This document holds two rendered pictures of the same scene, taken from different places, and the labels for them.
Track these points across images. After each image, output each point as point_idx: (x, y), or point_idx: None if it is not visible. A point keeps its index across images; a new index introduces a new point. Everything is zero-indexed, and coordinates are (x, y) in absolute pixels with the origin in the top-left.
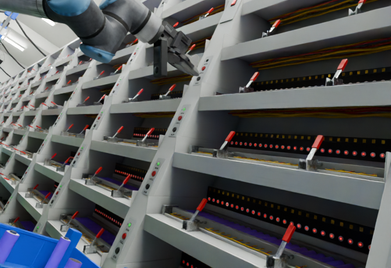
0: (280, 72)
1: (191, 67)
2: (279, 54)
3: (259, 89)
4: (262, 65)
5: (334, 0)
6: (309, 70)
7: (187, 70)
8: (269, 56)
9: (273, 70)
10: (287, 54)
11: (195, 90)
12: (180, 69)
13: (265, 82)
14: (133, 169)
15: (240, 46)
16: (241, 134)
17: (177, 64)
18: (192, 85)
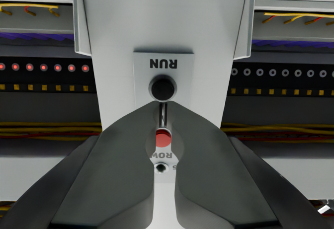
0: (79, 113)
1: (79, 148)
2: (34, 144)
3: (80, 73)
4: (77, 128)
5: None
6: (15, 109)
7: (175, 131)
8: (56, 146)
9: (100, 119)
10: (20, 143)
11: (146, 15)
12: (232, 149)
13: (62, 88)
14: None
15: (18, 191)
16: None
17: (202, 208)
18: (194, 53)
